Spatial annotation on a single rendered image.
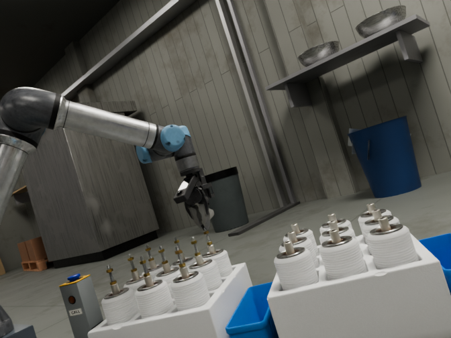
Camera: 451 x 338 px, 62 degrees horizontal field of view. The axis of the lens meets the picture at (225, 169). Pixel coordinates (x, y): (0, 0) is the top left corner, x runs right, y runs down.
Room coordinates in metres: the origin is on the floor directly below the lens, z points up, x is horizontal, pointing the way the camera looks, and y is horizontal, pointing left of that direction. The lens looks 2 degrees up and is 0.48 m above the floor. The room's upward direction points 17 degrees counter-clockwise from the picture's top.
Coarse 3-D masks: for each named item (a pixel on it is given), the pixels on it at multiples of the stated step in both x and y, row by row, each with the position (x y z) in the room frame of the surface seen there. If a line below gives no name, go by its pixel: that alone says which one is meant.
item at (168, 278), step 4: (176, 272) 1.17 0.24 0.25; (180, 272) 1.18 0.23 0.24; (164, 276) 1.16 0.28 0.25; (168, 276) 1.16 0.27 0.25; (172, 276) 1.16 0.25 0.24; (176, 276) 1.16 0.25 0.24; (164, 280) 1.15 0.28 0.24; (168, 280) 1.15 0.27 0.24; (168, 284) 1.15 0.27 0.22; (172, 296) 1.15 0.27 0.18
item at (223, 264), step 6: (222, 252) 1.25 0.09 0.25; (204, 258) 1.25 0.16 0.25; (210, 258) 1.23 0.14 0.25; (216, 258) 1.23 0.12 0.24; (222, 258) 1.24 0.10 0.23; (228, 258) 1.27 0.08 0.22; (222, 264) 1.24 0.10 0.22; (228, 264) 1.25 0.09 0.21; (222, 270) 1.23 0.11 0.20; (228, 270) 1.25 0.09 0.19; (222, 276) 1.23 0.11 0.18
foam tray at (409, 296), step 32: (320, 256) 1.11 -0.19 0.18; (320, 288) 0.87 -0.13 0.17; (352, 288) 0.85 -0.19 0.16; (384, 288) 0.83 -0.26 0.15; (416, 288) 0.82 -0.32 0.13; (448, 288) 0.81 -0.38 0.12; (288, 320) 0.89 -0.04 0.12; (320, 320) 0.87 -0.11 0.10; (352, 320) 0.86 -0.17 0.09; (384, 320) 0.84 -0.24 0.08; (416, 320) 0.82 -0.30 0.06; (448, 320) 0.81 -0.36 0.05
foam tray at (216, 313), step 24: (240, 264) 1.31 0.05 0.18; (240, 288) 1.21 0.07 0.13; (168, 312) 1.03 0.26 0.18; (192, 312) 0.97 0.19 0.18; (216, 312) 0.99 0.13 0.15; (96, 336) 1.06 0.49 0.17; (120, 336) 1.04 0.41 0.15; (144, 336) 1.02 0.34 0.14; (168, 336) 1.00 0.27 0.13; (192, 336) 0.98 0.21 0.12; (216, 336) 0.96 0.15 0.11
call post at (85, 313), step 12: (60, 288) 1.19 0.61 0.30; (72, 288) 1.18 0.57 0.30; (84, 288) 1.19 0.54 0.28; (84, 300) 1.18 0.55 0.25; (96, 300) 1.23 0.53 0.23; (72, 312) 1.18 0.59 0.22; (84, 312) 1.17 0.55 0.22; (96, 312) 1.21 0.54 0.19; (72, 324) 1.19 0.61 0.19; (84, 324) 1.17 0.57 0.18; (96, 324) 1.20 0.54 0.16; (84, 336) 1.18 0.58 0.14
